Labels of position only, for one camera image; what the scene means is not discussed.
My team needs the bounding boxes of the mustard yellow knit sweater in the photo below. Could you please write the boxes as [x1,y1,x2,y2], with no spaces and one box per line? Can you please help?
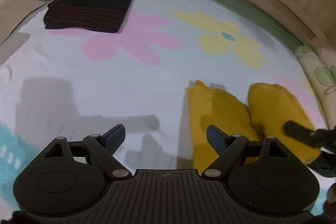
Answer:
[187,81,322,172]

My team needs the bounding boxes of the floral bed sheet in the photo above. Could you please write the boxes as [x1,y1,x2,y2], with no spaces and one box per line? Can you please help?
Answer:
[1,0,326,219]

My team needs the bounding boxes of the folded floral quilt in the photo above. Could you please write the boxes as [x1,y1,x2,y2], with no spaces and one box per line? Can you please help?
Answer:
[294,38,336,129]

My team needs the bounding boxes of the dark striped folded garment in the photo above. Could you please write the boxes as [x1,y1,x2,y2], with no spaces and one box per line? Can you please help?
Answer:
[43,0,132,33]

